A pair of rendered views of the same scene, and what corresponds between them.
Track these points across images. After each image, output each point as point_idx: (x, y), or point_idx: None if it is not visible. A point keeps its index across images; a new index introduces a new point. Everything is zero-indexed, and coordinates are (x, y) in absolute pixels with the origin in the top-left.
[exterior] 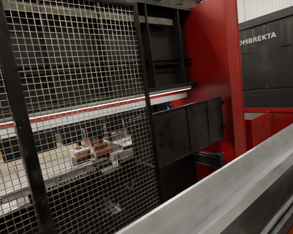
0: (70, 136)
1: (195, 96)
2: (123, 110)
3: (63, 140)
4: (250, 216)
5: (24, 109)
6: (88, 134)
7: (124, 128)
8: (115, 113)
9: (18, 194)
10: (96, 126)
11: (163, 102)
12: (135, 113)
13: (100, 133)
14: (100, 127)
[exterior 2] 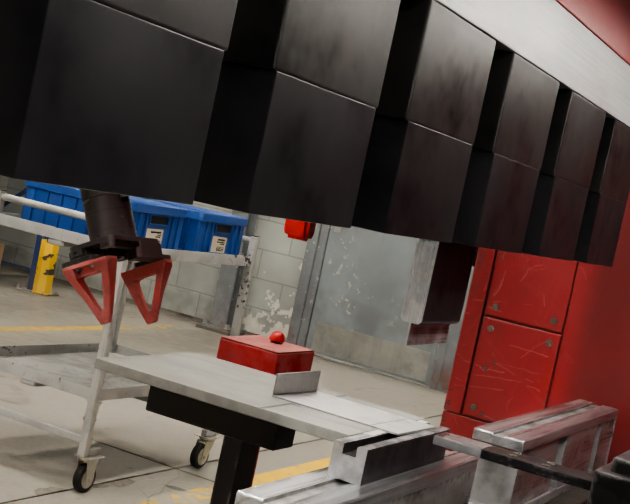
0: (121, 46)
1: None
2: (513, 35)
3: (9, 66)
4: None
5: None
6: (254, 145)
7: (129, 258)
8: (471, 30)
9: None
10: (345, 72)
11: None
12: (538, 128)
13: (338, 193)
14: (357, 117)
